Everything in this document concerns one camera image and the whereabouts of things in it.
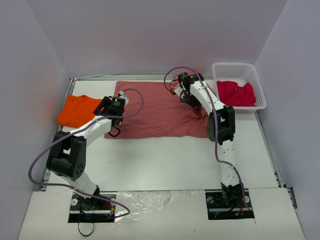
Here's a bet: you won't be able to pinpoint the pink t shirt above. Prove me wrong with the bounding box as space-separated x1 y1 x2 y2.
114 81 208 139

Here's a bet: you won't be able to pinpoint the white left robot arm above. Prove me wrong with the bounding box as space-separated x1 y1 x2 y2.
46 91 129 209

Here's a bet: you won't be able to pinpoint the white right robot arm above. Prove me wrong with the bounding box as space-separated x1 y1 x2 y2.
174 72 243 207

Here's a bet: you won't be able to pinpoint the orange folded t shirt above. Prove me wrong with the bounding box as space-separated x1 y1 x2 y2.
57 94 102 128

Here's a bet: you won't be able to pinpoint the magenta t shirt in basket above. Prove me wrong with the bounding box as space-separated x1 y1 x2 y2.
217 80 256 107

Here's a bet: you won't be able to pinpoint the white plastic basket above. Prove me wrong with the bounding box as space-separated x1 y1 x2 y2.
212 62 267 113

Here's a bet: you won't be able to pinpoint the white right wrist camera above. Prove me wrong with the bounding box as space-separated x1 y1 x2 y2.
169 84 184 96

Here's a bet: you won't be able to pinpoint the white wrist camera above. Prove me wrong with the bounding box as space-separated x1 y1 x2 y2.
169 84 184 96
118 90 129 106

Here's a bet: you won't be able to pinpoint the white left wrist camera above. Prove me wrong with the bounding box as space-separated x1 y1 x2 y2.
118 90 129 106

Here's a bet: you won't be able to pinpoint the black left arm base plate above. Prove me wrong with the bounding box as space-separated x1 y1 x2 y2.
68 192 116 223

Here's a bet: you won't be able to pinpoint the thin black cable loop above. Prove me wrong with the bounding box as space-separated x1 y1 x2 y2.
77 221 95 237

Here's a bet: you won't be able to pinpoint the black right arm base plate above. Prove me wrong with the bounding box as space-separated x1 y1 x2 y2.
205 189 255 221

